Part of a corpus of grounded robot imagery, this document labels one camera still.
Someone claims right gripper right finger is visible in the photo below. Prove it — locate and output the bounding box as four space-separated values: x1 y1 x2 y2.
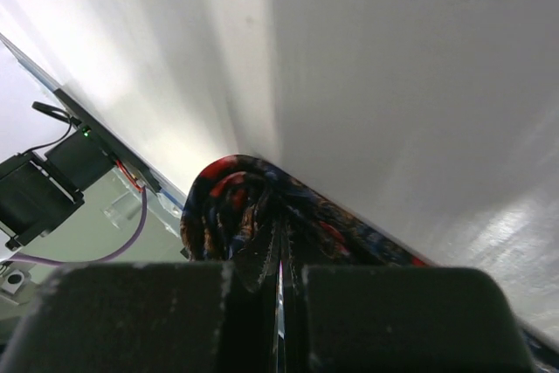
281 222 536 373

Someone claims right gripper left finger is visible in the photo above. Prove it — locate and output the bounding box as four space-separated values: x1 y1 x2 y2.
0 219 283 373

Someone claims navy floral tie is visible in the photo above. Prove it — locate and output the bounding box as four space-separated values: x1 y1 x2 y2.
178 153 559 373

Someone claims aluminium rail frame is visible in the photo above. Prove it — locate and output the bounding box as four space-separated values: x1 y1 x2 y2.
0 31 189 304

